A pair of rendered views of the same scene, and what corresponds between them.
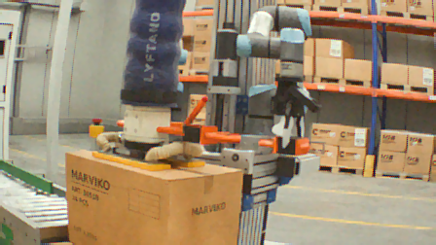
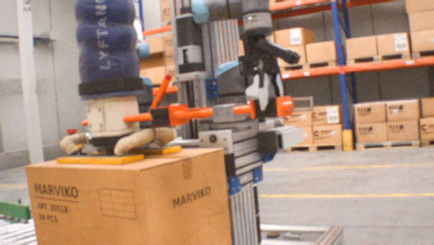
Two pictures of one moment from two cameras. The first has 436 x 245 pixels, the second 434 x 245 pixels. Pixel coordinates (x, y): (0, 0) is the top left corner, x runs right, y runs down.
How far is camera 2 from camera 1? 0.40 m
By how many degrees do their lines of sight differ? 2
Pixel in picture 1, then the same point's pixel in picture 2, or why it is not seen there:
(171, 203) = (147, 197)
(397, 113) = (369, 86)
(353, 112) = (321, 93)
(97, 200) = (67, 212)
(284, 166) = (266, 141)
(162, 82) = (120, 68)
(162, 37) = (111, 19)
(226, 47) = (187, 32)
